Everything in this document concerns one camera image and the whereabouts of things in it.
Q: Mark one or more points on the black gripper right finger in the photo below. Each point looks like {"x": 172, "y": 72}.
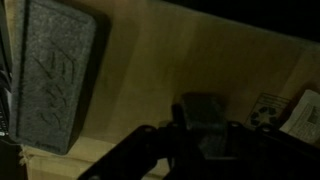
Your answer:
{"x": 205, "y": 113}

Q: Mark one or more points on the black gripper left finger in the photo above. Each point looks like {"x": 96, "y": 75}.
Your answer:
{"x": 177, "y": 116}

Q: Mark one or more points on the dark grey felt duster block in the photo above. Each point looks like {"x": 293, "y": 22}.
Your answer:
{"x": 50, "y": 76}

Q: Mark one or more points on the large cardboard box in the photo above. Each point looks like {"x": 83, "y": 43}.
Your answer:
{"x": 160, "y": 60}

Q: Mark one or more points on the white printed paper sheet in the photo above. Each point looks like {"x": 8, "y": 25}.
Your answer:
{"x": 305, "y": 116}

